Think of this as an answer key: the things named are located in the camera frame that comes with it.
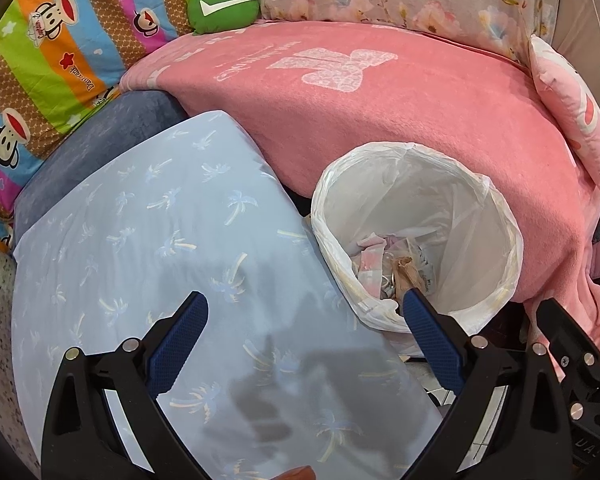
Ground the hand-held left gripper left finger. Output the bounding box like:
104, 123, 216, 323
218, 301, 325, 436
41, 290, 210, 480

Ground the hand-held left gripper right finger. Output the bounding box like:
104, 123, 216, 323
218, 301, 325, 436
401, 287, 574, 480

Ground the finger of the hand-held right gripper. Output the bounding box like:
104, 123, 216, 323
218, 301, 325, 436
535, 298, 600, 401

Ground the pink cloth piece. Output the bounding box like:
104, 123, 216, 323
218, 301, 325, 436
355, 234, 388, 286

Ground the bin with white plastic bag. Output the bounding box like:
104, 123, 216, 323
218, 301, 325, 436
311, 142, 524, 333

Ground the person's left hand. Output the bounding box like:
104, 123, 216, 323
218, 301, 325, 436
274, 465, 317, 480

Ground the light blue palm print cloth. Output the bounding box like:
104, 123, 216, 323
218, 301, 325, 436
11, 111, 443, 480

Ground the pink printed pillow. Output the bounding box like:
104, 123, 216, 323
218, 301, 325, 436
529, 35, 600, 196

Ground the pink blanket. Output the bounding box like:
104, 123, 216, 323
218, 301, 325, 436
119, 20, 600, 381

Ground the blue-grey sofa cushion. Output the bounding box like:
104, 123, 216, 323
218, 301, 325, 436
14, 90, 188, 256

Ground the colourful monkey print pillow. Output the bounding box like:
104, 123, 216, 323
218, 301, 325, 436
0, 0, 201, 251

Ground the green round cushion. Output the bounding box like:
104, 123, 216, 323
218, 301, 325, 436
187, 0, 261, 36

